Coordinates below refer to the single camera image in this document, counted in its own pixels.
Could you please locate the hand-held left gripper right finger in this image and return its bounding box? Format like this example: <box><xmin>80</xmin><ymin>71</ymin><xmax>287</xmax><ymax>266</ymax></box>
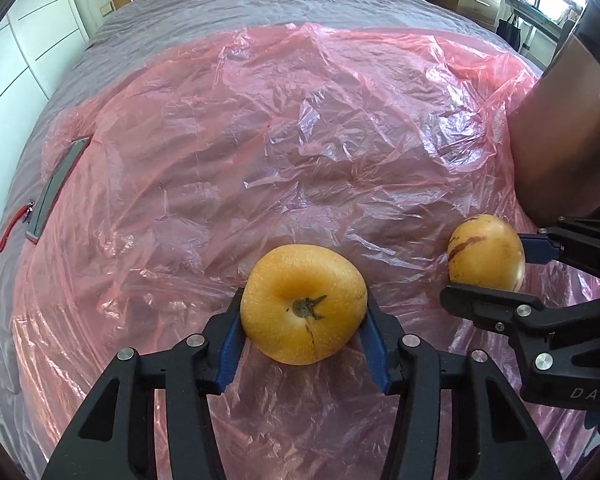
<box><xmin>357</xmin><ymin>292</ymin><xmax>564</xmax><ymax>480</ymax></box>

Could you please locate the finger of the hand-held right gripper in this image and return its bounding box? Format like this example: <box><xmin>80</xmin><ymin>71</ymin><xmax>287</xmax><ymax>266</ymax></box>
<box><xmin>440</xmin><ymin>282</ymin><xmax>600</xmax><ymax>377</ymax></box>
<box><xmin>518</xmin><ymin>216</ymin><xmax>600</xmax><ymax>288</ymax></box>

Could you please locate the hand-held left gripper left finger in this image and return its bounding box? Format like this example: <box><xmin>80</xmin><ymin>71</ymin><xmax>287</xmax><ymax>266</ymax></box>
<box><xmin>40</xmin><ymin>287</ymin><xmax>246</xmax><ymax>480</ymax></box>

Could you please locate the purple-striped yellow pepino melon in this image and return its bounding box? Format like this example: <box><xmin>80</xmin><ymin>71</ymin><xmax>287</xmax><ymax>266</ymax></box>
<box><xmin>447</xmin><ymin>214</ymin><xmax>527</xmax><ymax>294</ymax></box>

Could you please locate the plain yellow pepino melon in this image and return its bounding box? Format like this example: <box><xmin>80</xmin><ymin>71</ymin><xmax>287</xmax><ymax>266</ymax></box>
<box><xmin>241</xmin><ymin>244</ymin><xmax>369</xmax><ymax>366</ymax></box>

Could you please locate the pink plastic sheet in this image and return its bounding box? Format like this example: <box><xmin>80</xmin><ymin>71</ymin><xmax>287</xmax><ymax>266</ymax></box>
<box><xmin>10</xmin><ymin>22</ymin><xmax>600</xmax><ymax>480</ymax></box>

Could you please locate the dark tote bag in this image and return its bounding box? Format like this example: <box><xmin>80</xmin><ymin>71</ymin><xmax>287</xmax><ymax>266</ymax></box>
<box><xmin>497</xmin><ymin>14</ymin><xmax>524</xmax><ymax>52</ymax></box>

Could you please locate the grey flat pouch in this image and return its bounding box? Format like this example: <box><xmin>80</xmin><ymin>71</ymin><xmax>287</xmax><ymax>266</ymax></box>
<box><xmin>25</xmin><ymin>136</ymin><xmax>95</xmax><ymax>242</ymax></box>

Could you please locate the desk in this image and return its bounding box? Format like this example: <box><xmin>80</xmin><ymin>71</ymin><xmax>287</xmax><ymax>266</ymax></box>
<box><xmin>500</xmin><ymin>0</ymin><xmax>582</xmax><ymax>52</ymax></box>

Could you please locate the white wardrobe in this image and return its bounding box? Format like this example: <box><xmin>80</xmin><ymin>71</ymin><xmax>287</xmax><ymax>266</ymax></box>
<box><xmin>0</xmin><ymin>0</ymin><xmax>89</xmax><ymax>247</ymax></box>

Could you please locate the red zipper cord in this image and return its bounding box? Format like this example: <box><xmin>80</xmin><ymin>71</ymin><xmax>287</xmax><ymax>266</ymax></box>
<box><xmin>0</xmin><ymin>199</ymin><xmax>36</xmax><ymax>254</ymax></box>

